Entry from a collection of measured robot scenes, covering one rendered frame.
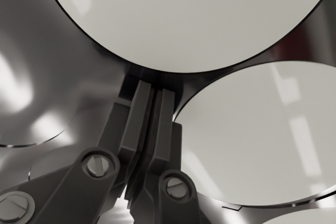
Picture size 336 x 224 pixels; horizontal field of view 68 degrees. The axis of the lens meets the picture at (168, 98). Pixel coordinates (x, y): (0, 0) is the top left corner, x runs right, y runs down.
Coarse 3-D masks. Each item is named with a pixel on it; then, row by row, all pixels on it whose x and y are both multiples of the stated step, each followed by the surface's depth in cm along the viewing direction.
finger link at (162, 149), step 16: (160, 96) 10; (160, 112) 9; (160, 128) 8; (176, 128) 10; (144, 144) 9; (160, 144) 8; (176, 144) 9; (144, 160) 8; (160, 160) 8; (176, 160) 9; (144, 176) 8; (128, 192) 9; (144, 192) 7; (128, 208) 9; (144, 208) 8
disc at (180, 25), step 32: (64, 0) 9; (96, 0) 9; (128, 0) 9; (160, 0) 9; (192, 0) 9; (224, 0) 9; (256, 0) 8; (288, 0) 8; (96, 32) 10; (128, 32) 9; (160, 32) 9; (192, 32) 9; (224, 32) 9; (256, 32) 9; (160, 64) 10; (192, 64) 10; (224, 64) 10
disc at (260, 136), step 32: (288, 64) 10; (320, 64) 10; (224, 96) 11; (256, 96) 11; (288, 96) 11; (320, 96) 10; (192, 128) 12; (224, 128) 12; (256, 128) 12; (288, 128) 12; (320, 128) 11; (192, 160) 13; (224, 160) 13; (256, 160) 13; (288, 160) 13; (320, 160) 13; (224, 192) 15; (256, 192) 15; (288, 192) 14
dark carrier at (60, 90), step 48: (0, 0) 9; (48, 0) 9; (0, 48) 10; (48, 48) 10; (96, 48) 10; (288, 48) 9; (0, 96) 12; (48, 96) 12; (96, 96) 11; (192, 96) 11; (0, 144) 14; (48, 144) 13
